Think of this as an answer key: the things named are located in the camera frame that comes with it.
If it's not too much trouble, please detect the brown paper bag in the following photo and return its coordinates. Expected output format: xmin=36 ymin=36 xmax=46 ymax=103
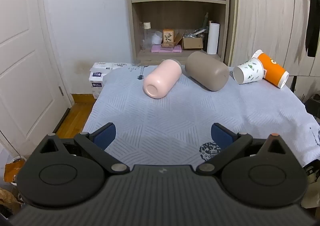
xmin=0 ymin=187 xmax=23 ymax=214

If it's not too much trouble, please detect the orange plastic bag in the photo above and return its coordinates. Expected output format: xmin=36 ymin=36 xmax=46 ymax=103
xmin=4 ymin=162 xmax=25 ymax=183

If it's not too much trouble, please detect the light wooden wardrobe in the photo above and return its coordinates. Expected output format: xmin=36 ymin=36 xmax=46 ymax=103
xmin=225 ymin=0 xmax=320 ymax=91

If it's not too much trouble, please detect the white paper cup green print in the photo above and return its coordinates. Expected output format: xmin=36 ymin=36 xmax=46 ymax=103
xmin=233 ymin=58 xmax=265 ymax=85

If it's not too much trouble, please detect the small cardboard box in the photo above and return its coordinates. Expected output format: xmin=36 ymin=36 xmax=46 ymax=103
xmin=175 ymin=32 xmax=203 ymax=50

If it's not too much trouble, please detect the black box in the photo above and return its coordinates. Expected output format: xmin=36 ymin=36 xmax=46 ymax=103
xmin=305 ymin=93 xmax=320 ymax=117

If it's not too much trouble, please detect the small white cup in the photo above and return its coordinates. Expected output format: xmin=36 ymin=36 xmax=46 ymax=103
xmin=152 ymin=31 xmax=163 ymax=46

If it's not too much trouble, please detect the pink cup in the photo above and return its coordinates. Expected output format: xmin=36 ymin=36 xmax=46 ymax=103
xmin=143 ymin=59 xmax=182 ymax=99

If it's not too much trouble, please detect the dark green bottle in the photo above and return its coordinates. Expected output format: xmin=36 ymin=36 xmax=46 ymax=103
xmin=201 ymin=12 xmax=209 ymax=52

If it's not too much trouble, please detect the pink flat box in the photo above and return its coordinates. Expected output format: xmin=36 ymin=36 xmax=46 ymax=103
xmin=151 ymin=45 xmax=182 ymax=53

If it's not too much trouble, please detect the white paper roll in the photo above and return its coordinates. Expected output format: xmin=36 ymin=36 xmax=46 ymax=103
xmin=207 ymin=22 xmax=220 ymax=55

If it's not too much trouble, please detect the white tissue pack blue label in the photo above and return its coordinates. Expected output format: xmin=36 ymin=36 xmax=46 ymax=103
xmin=89 ymin=71 xmax=113 ymax=89

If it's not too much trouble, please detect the white door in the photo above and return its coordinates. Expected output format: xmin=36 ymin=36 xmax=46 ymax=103
xmin=0 ymin=0 xmax=72 ymax=159

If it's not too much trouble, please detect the black hanging garment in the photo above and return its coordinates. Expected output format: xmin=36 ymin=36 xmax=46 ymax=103
xmin=303 ymin=0 xmax=320 ymax=58

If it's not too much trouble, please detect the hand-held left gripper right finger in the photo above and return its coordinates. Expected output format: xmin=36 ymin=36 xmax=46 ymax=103
xmin=196 ymin=122 xmax=294 ymax=175

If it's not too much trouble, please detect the orange paper cup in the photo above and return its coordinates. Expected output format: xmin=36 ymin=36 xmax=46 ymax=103
xmin=251 ymin=50 xmax=290 ymax=89

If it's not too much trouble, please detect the pale blue patterned blanket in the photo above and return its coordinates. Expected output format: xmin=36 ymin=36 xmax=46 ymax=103
xmin=82 ymin=62 xmax=320 ymax=169

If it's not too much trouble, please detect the clear bottle cream cap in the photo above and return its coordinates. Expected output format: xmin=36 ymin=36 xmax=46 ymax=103
xmin=140 ymin=22 xmax=152 ymax=50

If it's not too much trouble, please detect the taupe cup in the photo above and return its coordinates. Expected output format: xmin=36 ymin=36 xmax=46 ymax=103
xmin=185 ymin=51 xmax=230 ymax=92

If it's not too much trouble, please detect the wooden box flower picture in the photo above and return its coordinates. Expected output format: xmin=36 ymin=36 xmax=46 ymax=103
xmin=161 ymin=29 xmax=175 ymax=48

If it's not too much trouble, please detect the wooden shelf unit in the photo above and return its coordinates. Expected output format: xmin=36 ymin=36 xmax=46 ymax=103
xmin=125 ymin=0 xmax=238 ymax=66

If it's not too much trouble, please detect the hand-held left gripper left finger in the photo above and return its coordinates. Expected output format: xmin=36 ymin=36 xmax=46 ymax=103
xmin=32 ymin=122 xmax=130 ymax=174

